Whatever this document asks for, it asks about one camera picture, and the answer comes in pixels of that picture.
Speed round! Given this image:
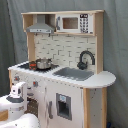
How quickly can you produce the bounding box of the toy microwave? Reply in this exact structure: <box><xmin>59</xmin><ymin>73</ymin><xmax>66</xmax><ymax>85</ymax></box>
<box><xmin>56</xmin><ymin>14</ymin><xmax>94</xmax><ymax>34</ymax></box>

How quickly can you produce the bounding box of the red stove knob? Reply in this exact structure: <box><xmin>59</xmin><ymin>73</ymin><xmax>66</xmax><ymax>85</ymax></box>
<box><xmin>33</xmin><ymin>81</ymin><xmax>38</xmax><ymax>87</ymax></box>
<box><xmin>14</xmin><ymin>76</ymin><xmax>20</xmax><ymax>81</ymax></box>

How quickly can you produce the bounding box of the black toy stovetop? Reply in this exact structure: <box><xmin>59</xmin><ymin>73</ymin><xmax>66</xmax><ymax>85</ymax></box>
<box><xmin>18</xmin><ymin>62</ymin><xmax>59</xmax><ymax>72</ymax></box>

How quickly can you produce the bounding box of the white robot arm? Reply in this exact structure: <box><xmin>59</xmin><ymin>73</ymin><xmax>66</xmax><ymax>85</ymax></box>
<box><xmin>0</xmin><ymin>82</ymin><xmax>41</xmax><ymax>128</ymax></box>

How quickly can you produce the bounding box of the grey toy sink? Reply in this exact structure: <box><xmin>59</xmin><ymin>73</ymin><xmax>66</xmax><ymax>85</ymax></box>
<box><xmin>54</xmin><ymin>67</ymin><xmax>93</xmax><ymax>81</ymax></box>

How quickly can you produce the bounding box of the black toy faucet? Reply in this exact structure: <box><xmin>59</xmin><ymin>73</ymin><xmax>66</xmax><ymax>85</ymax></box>
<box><xmin>77</xmin><ymin>50</ymin><xmax>95</xmax><ymax>70</ymax></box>

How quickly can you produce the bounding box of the red left stove knob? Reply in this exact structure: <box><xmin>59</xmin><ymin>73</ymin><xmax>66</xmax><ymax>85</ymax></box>
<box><xmin>14</xmin><ymin>76</ymin><xmax>20</xmax><ymax>81</ymax></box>

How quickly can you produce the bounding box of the grey range hood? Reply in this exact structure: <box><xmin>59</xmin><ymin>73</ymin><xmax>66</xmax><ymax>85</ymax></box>
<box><xmin>26</xmin><ymin>15</ymin><xmax>55</xmax><ymax>34</ymax></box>

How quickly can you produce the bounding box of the silver toy pot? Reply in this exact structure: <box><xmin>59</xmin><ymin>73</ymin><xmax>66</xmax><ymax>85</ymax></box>
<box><xmin>36</xmin><ymin>58</ymin><xmax>52</xmax><ymax>69</ymax></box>

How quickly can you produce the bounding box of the grey backdrop curtain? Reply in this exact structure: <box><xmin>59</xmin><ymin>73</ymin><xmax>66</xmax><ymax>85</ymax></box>
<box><xmin>0</xmin><ymin>0</ymin><xmax>128</xmax><ymax>128</ymax></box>

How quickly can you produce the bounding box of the white oven door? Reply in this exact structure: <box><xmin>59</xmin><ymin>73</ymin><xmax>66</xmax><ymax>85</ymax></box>
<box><xmin>27</xmin><ymin>89</ymin><xmax>45</xmax><ymax>118</ymax></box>

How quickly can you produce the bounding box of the wooden toy kitchen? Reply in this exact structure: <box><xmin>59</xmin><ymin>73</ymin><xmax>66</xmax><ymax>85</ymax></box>
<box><xmin>9</xmin><ymin>10</ymin><xmax>116</xmax><ymax>128</ymax></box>

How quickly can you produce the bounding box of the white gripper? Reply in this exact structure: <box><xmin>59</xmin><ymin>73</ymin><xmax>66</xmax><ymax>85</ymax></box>
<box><xmin>10</xmin><ymin>82</ymin><xmax>27</xmax><ymax>99</ymax></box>

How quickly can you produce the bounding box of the red right stove knob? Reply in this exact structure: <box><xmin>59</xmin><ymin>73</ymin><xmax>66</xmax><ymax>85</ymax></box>
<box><xmin>33</xmin><ymin>81</ymin><xmax>38</xmax><ymax>87</ymax></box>

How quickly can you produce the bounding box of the white fridge door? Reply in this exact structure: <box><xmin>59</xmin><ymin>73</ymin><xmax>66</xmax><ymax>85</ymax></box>
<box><xmin>47</xmin><ymin>81</ymin><xmax>83</xmax><ymax>128</ymax></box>

